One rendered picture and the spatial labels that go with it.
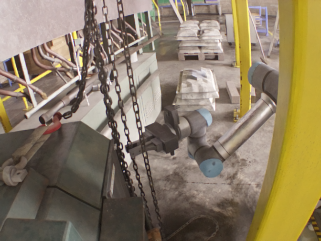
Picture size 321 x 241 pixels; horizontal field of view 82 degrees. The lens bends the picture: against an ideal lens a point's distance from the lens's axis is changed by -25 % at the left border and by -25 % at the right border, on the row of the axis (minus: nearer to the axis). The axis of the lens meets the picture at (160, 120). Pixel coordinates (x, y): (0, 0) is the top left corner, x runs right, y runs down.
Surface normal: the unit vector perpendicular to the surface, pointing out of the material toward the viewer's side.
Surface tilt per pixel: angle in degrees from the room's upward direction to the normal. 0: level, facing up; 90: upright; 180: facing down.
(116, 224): 0
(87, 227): 45
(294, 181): 90
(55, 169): 0
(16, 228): 0
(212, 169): 90
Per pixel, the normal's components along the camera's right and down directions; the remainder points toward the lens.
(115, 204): -0.12, -0.87
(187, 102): -0.33, 0.10
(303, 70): -0.45, 0.48
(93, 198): 0.62, -0.71
